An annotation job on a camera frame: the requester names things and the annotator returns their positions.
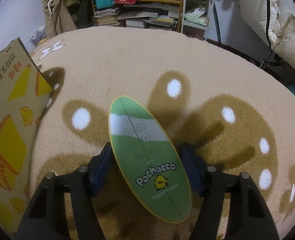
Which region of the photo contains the green Pochacco oval case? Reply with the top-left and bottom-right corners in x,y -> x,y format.
108,96 -> 192,224

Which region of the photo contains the brown cardboard box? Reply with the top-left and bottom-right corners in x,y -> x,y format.
0,38 -> 52,239

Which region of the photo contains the beige patterned round rug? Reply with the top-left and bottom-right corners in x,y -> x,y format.
29,27 -> 295,238

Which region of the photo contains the plastic bag of toys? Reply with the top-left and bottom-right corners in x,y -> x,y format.
28,25 -> 47,46

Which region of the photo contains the white quilted bedding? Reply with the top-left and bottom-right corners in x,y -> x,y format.
239,0 -> 295,70

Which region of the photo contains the stack of books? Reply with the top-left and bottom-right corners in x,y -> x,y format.
93,7 -> 121,26

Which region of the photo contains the white metal cart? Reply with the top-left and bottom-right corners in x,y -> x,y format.
181,0 -> 215,41

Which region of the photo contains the beige hanging coat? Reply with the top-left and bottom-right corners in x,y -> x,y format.
42,0 -> 81,38

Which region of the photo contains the wooden bookshelf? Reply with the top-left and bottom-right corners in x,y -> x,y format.
91,0 -> 183,32

